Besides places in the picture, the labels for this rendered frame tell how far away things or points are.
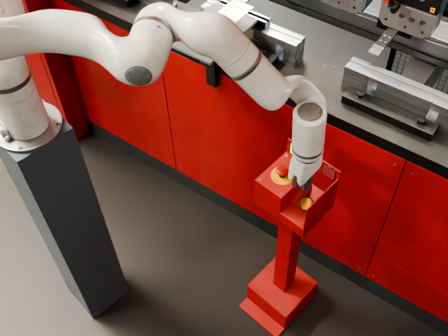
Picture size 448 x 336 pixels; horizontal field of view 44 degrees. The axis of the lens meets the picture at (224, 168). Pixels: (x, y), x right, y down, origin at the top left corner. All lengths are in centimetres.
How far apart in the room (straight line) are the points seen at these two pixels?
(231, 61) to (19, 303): 161
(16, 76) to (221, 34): 54
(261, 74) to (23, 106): 63
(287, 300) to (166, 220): 70
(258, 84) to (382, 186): 75
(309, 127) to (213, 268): 121
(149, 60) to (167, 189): 152
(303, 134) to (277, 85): 16
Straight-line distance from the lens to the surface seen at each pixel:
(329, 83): 189
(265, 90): 130
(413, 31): 163
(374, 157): 182
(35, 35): 134
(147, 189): 271
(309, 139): 140
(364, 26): 205
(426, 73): 199
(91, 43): 130
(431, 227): 195
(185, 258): 247
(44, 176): 168
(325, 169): 171
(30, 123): 158
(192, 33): 123
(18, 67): 148
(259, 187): 173
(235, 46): 123
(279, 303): 224
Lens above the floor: 214
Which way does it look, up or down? 51 degrees down
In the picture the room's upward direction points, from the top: 2 degrees counter-clockwise
